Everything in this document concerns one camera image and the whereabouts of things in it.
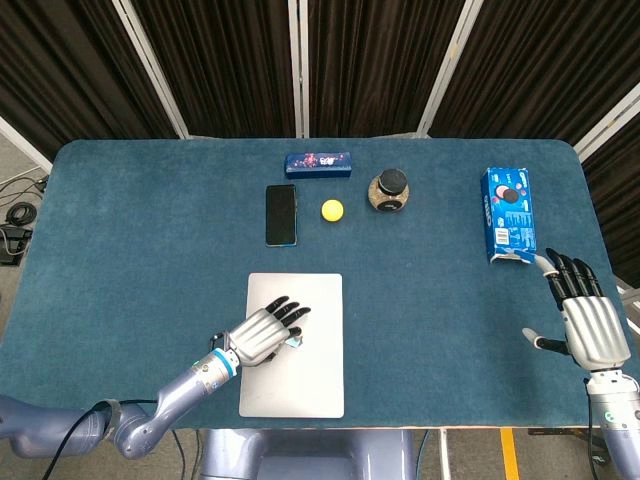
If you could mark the black power adapter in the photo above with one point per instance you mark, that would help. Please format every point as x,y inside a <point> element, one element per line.
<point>12,245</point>

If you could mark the black smartphone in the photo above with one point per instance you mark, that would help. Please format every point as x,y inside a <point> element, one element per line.
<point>280,215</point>

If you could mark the glass jar black lid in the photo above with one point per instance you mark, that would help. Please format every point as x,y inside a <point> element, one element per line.
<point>389,192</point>

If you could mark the blue felt table cover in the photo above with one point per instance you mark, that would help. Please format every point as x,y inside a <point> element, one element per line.
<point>150,250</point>

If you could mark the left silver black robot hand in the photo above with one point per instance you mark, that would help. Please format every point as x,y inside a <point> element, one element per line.
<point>257,335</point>

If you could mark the dark blue rectangular box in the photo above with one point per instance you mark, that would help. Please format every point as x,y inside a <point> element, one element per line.
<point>318,166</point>

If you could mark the left lavender robot arm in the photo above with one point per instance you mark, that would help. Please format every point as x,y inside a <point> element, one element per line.
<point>190,382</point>

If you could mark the white table leg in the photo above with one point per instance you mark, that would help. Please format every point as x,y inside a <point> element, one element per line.
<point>444,460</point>

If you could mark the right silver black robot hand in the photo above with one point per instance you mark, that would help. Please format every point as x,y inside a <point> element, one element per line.
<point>595,330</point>

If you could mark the silver closed laptop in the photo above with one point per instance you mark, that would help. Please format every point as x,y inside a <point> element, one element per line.
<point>300,385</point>

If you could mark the dark curtain partition panel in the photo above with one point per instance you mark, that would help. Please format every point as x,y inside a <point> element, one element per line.
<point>65,60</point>
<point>540,70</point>
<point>617,200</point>
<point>370,65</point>
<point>220,65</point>

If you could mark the lavender robot torso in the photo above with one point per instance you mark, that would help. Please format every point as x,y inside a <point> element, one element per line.
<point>300,455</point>

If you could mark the yellow ball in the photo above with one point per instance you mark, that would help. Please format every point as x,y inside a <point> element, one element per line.
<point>332,210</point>

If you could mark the blue Oreo cookie box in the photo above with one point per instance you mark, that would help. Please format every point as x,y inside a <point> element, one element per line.
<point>507,225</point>

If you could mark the small light blue object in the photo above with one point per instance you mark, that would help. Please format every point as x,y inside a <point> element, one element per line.
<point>295,342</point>

